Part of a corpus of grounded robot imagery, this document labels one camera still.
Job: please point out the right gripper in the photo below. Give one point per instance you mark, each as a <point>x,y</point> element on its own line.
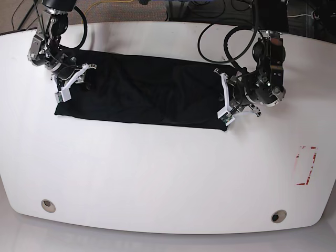
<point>63,74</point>

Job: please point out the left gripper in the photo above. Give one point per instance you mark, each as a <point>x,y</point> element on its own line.
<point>239,92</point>

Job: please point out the black t-shirt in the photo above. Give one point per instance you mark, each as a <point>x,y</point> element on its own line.
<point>148,90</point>

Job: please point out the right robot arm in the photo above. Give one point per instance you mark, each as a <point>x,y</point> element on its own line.
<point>46,50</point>

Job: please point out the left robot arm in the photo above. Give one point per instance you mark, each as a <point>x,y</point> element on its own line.
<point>264,85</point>

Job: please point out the red tape marking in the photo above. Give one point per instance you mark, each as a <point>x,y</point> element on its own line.
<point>304,164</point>

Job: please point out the left table grommet hole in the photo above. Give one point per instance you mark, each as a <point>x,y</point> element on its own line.
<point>48,206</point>

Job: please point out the table grommet hole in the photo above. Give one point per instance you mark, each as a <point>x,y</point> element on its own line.
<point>48,206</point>
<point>278,216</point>

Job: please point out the right table grommet hole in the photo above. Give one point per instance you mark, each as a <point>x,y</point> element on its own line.
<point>278,216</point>

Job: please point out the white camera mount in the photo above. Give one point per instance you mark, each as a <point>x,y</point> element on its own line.
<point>63,94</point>
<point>229,116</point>

